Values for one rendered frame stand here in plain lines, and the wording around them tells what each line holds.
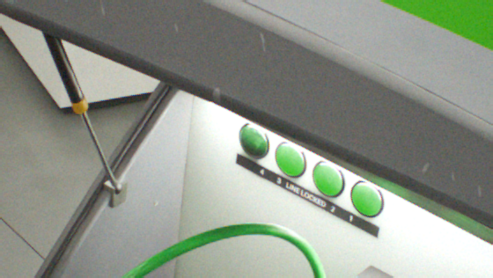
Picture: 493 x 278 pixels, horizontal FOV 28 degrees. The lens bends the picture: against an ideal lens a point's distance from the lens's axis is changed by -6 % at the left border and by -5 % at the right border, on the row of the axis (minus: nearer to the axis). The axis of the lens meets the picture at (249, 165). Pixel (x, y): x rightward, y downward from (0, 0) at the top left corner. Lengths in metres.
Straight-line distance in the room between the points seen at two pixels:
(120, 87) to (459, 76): 2.90
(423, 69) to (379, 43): 0.08
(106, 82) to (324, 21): 2.73
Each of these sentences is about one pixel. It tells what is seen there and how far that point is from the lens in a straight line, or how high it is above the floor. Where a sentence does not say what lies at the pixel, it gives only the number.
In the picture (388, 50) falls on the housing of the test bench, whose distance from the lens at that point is 1.42.
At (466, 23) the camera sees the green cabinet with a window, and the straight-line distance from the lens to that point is 3.81.
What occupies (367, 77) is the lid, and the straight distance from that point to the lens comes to 0.37.
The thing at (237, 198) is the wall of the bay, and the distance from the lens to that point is 1.45.
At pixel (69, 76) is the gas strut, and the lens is 1.22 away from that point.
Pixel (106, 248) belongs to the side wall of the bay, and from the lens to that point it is 1.43.
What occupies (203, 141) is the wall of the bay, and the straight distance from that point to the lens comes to 1.45.
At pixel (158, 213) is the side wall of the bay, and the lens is 1.49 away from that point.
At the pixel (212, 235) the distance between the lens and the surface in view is 1.13.
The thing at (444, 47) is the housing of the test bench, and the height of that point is 1.50.
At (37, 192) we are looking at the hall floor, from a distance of 3.72.
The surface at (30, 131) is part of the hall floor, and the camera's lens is 4.08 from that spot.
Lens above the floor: 2.07
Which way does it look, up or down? 31 degrees down
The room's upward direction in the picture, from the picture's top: 9 degrees clockwise
